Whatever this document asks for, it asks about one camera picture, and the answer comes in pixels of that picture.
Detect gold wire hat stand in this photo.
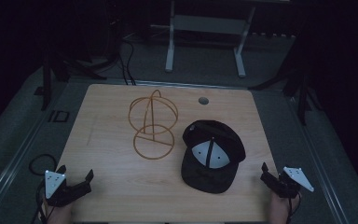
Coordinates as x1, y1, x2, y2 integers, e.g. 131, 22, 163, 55
128, 89, 180, 161

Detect black tripod stand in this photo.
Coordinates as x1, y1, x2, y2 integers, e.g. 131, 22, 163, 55
34, 46, 108, 112
248, 36, 324, 127

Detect person's left hand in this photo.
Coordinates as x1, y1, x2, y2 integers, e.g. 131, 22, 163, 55
42, 199, 75, 224

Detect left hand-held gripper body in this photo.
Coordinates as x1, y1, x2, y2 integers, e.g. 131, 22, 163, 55
44, 169, 92, 208

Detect black floor cables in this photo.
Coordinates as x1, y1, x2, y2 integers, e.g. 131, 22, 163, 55
117, 36, 138, 87

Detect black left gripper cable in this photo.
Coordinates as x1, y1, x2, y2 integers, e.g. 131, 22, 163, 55
31, 178, 49, 224

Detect white metal stand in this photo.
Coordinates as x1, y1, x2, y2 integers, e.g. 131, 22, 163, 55
164, 0, 256, 78

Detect black looped cable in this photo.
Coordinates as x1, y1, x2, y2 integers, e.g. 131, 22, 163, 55
28, 153, 59, 177

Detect black rectangular floor frame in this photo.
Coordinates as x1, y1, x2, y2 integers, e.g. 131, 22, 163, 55
48, 109, 71, 123

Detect person's right hand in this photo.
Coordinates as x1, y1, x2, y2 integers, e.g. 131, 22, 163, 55
268, 190, 301, 224

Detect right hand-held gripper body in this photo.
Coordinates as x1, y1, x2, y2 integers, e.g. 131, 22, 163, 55
259, 166, 315, 200

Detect black baseball cap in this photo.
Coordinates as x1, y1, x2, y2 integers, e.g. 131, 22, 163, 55
180, 119, 247, 195

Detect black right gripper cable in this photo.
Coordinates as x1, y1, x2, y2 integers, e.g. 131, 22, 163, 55
286, 191, 303, 224

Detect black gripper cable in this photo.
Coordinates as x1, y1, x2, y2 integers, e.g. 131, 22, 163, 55
31, 178, 49, 224
286, 191, 303, 224

